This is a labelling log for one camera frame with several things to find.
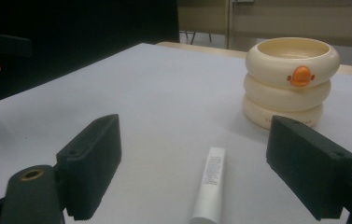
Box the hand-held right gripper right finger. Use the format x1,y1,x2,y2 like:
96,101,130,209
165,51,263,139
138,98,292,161
265,115,352,222

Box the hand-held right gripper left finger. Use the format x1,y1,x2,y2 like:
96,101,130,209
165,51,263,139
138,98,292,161
55,113,123,221

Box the white cosmetic tube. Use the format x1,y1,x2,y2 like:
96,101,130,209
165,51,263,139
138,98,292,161
189,147,227,224

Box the black curtain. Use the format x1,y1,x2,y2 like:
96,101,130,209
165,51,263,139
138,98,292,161
0,0,181,109

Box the white table sheet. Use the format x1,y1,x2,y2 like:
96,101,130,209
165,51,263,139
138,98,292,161
0,42,352,224

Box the cream ringed duck-beak container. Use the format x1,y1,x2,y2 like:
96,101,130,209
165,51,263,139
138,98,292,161
242,36,342,131

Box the metal stand legs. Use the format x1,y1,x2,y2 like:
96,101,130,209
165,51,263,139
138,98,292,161
181,30,214,45

